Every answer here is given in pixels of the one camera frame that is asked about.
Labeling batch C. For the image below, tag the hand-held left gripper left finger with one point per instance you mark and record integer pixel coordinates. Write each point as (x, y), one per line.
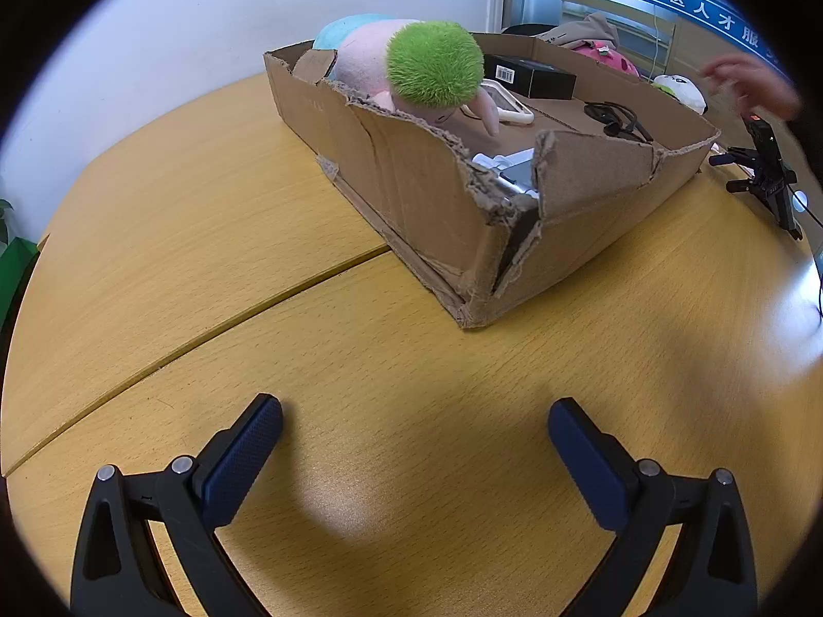
(247, 456)

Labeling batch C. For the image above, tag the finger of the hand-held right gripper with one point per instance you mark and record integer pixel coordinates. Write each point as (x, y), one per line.
(744, 184)
(733, 157)

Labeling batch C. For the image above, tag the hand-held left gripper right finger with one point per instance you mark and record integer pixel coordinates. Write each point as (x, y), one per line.
(585, 463)

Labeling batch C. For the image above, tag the white plastic frame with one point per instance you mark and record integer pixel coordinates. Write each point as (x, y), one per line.
(522, 117)

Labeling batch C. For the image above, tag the silver plastic package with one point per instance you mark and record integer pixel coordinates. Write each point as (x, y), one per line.
(514, 173)

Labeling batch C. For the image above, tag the torn cardboard box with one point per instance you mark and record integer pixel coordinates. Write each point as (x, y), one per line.
(418, 205)

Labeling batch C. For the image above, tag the pink plush toy green hair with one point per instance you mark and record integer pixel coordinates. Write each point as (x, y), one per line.
(431, 67)

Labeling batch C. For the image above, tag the wooden desktop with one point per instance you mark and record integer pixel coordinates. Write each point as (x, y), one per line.
(193, 238)

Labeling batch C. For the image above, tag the person's right hand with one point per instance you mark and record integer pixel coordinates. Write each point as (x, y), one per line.
(759, 83)

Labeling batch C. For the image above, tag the white panda plush toy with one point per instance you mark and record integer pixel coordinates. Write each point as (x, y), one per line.
(685, 93)

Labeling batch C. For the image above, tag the bright pink plush toy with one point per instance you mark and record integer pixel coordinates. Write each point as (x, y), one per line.
(611, 61)

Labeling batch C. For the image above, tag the beige cloth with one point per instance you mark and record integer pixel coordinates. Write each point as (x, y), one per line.
(591, 27)

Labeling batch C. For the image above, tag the black rectangular box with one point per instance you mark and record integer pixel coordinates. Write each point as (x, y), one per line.
(540, 77)

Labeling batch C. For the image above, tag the black chair back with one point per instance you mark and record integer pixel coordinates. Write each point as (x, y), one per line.
(527, 29)

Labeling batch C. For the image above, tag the green cloth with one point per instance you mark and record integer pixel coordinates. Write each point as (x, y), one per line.
(16, 283)

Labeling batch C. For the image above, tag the green potted plant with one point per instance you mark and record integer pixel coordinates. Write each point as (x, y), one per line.
(5, 215)

